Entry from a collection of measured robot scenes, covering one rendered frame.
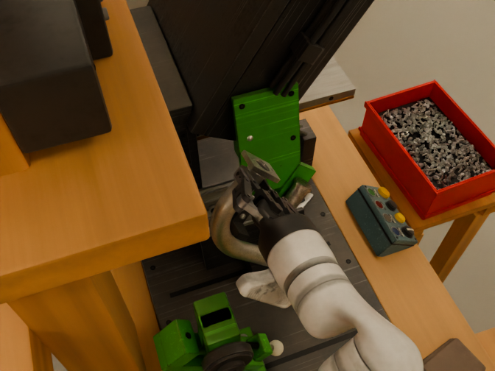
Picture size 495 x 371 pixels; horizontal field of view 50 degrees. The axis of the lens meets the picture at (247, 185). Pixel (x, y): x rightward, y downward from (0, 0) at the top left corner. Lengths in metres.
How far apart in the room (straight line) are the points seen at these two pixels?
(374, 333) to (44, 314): 0.37
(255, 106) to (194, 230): 0.49
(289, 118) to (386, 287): 0.41
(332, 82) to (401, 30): 2.12
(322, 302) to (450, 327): 0.57
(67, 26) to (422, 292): 0.88
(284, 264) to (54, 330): 0.30
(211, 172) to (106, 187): 0.82
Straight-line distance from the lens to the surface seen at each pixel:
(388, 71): 2.92
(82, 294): 0.64
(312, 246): 0.61
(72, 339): 0.74
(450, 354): 1.06
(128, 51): 0.53
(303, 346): 1.03
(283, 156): 0.95
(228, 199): 0.74
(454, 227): 1.56
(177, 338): 0.78
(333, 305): 0.56
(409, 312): 1.10
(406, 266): 1.14
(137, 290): 1.12
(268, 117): 0.89
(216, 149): 1.27
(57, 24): 0.43
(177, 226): 0.40
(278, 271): 0.61
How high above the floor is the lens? 1.87
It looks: 54 degrees down
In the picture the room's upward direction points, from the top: straight up
